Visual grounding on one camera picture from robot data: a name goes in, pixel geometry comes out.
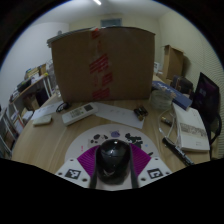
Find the pair of black batteries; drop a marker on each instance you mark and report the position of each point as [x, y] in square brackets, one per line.
[141, 112]

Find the black marker pen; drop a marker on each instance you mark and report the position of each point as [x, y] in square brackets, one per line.
[178, 151]

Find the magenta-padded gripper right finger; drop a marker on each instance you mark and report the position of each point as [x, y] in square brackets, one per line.
[153, 171]

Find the white printed mouse pad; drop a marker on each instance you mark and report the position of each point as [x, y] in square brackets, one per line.
[83, 138]

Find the plain white remote control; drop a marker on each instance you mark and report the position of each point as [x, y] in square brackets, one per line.
[42, 120]

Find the blue book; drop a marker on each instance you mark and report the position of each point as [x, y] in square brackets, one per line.
[173, 93]

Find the dark bag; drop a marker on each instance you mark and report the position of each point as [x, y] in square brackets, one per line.
[183, 85]

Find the white book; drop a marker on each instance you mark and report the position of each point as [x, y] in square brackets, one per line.
[191, 128]

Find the tall brown cardboard box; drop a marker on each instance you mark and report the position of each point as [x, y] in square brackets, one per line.
[173, 61]

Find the large brown cardboard box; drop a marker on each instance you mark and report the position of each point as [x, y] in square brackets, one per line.
[76, 66]

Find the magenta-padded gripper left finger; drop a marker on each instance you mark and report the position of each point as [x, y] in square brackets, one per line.
[71, 171]

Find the white remote with display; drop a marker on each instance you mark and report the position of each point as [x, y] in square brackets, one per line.
[79, 114]

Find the wooden side desk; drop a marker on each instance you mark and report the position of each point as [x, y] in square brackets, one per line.
[33, 86]

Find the black computer mouse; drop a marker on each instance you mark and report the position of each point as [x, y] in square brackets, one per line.
[113, 160]

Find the clear plastic container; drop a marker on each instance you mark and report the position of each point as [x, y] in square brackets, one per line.
[160, 99]

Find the blank white paper sheet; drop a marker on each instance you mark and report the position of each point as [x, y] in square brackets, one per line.
[120, 115]

